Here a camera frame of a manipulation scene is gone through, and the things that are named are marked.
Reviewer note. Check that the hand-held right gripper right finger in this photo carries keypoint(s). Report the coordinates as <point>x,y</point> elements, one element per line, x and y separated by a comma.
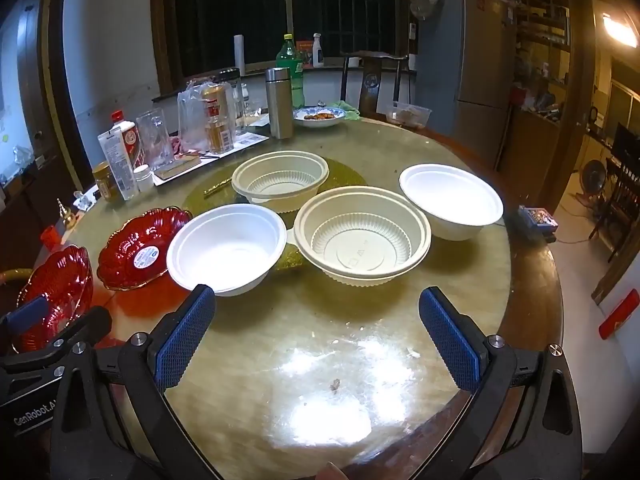
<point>450,340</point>

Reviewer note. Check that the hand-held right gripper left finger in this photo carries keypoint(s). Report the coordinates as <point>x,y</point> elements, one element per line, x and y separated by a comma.
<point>185,340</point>

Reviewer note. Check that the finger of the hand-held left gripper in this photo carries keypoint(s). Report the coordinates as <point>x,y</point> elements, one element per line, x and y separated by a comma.
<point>27,312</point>
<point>75,330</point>

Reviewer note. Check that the red scalloped glass plate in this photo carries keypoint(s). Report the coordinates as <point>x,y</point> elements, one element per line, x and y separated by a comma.
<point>60,280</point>

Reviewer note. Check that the red glass plate with sticker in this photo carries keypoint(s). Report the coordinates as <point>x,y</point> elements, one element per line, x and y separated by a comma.
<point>125,255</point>

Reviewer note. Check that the white foam bowl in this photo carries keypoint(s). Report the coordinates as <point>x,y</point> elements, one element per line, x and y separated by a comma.
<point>450,195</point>
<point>225,245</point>

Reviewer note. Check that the beige ribbed plastic bowl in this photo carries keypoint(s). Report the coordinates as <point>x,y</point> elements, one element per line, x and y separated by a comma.
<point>360,250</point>
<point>280,180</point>

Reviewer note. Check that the person's right hand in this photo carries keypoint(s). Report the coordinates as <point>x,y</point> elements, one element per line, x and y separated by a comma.
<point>334,472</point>

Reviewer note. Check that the dark wooden sideboard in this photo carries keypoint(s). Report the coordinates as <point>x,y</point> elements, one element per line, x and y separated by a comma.
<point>20,210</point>

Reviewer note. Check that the brown jar with gold lid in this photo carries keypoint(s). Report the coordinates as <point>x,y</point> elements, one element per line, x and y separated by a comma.
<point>105,185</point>

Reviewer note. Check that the blue printed box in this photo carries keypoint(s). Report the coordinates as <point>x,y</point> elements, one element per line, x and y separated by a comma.
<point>537,218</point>

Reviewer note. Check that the small white pill bottle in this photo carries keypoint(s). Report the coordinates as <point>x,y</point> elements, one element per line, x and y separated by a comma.
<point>144,179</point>

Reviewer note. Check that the red plastic item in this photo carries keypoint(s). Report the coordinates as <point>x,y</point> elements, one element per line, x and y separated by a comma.
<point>620,314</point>

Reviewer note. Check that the flat brown tray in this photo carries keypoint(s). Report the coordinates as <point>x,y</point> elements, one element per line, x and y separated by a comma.
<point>177,166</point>

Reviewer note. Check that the white bottle with red cap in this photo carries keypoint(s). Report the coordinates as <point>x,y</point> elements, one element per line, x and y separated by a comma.
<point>131,140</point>

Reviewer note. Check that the small glass liquor bottle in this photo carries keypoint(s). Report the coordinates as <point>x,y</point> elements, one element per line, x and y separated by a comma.
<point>220,135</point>

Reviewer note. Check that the printed white paper sheet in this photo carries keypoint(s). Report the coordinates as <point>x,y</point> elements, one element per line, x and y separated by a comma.
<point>250,137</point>

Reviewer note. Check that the standing fan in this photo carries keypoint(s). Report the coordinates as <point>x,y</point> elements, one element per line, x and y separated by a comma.
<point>595,176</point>

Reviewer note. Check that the clear plastic bag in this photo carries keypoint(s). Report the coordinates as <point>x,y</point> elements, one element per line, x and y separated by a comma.
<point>192,120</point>

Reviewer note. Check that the clear plastic container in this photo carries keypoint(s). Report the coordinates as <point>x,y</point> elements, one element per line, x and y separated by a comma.
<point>407,116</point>

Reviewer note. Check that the blue patterned white plate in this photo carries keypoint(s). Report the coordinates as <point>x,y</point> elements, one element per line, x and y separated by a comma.
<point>302,120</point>

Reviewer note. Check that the green cloth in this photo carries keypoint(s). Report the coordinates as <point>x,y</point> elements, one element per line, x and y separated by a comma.
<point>350,110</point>

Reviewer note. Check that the stainless steel thermos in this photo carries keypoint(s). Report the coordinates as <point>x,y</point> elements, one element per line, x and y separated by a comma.
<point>279,105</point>

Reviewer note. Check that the brown cooked food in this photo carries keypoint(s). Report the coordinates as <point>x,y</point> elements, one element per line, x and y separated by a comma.
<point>320,116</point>

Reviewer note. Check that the dark wooden chair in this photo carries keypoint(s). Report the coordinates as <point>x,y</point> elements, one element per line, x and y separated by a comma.
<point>372,82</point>

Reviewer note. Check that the grey refrigerator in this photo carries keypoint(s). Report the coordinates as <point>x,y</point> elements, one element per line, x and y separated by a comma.
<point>480,60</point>

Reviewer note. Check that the white paper roll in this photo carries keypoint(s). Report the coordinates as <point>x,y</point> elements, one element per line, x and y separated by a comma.
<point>239,55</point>

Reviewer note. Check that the green soda bottle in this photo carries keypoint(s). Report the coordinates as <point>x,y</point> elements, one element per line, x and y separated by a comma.
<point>292,67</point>

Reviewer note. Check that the red paper box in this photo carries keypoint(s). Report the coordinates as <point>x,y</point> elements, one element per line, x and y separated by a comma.
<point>303,47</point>

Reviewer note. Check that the white spray bottle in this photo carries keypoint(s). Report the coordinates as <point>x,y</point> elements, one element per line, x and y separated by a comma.
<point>318,52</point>

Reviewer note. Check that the cluttered wooden shelf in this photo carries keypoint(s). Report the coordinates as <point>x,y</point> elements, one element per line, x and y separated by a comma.
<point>542,35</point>

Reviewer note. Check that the dark window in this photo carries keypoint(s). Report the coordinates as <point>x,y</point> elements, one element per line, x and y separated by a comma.
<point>240,10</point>

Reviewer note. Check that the hanging plastic bag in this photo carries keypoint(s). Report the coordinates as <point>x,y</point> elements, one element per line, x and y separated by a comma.
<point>425,2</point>

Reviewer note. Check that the wall lamp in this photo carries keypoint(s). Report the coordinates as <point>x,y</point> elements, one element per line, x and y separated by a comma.
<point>620,30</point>

